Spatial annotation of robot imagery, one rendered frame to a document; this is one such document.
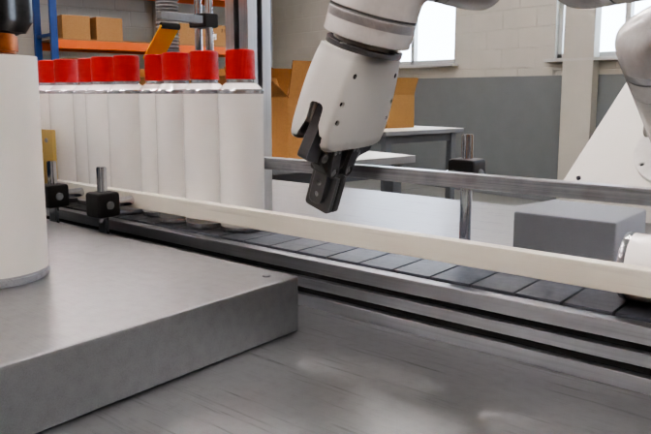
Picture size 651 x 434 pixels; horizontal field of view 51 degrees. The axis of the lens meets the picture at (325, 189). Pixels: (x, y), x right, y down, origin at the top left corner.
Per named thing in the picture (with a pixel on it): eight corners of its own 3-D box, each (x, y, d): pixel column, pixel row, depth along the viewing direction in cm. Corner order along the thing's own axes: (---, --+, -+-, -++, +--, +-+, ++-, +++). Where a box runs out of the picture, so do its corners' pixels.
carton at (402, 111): (342, 127, 527) (342, 77, 522) (386, 125, 553) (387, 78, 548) (377, 129, 493) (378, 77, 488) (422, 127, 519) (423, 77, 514)
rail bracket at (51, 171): (39, 252, 91) (34, 161, 89) (82, 243, 95) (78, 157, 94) (52, 255, 88) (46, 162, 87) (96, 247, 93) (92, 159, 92)
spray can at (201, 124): (177, 227, 81) (171, 49, 78) (200, 219, 86) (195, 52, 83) (217, 230, 80) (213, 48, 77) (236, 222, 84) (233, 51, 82)
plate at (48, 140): (19, 187, 105) (15, 128, 103) (24, 186, 105) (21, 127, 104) (54, 193, 98) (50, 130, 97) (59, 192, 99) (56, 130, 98)
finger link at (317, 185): (324, 141, 70) (309, 201, 73) (304, 144, 68) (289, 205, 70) (348, 154, 69) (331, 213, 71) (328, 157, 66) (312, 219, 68)
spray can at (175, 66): (151, 219, 86) (145, 52, 84) (189, 214, 90) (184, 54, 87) (170, 225, 82) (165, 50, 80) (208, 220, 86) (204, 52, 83)
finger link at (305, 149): (335, 77, 65) (352, 110, 70) (286, 138, 63) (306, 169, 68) (345, 80, 65) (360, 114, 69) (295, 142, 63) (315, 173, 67)
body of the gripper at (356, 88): (367, 25, 71) (340, 126, 75) (303, 20, 63) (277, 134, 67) (427, 46, 67) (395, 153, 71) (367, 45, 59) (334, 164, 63)
